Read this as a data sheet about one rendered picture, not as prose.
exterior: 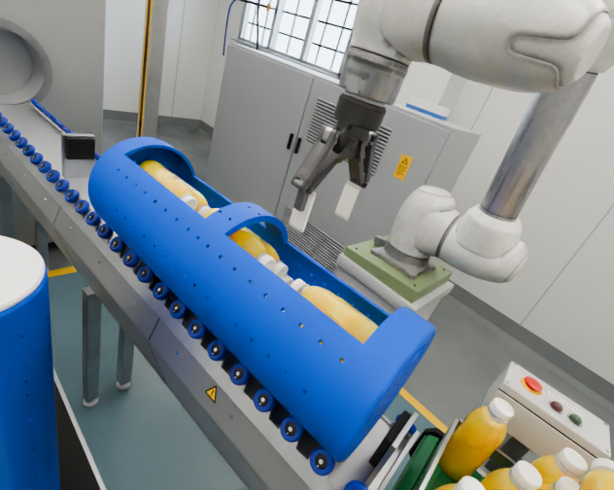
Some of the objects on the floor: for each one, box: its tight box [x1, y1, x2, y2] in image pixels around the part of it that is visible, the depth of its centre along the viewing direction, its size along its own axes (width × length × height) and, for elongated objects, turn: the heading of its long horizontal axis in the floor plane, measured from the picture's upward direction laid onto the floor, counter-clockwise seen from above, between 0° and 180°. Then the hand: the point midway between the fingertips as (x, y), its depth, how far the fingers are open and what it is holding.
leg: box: [33, 216, 50, 273], centre depth 195 cm, size 6×6×63 cm
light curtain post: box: [136, 0, 169, 138], centre depth 165 cm, size 6×6×170 cm
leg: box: [0, 173, 17, 240], centre depth 184 cm, size 6×6×63 cm
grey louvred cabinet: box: [205, 42, 482, 275], centre depth 296 cm, size 54×215×145 cm, turn 17°
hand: (322, 216), depth 62 cm, fingers open, 13 cm apart
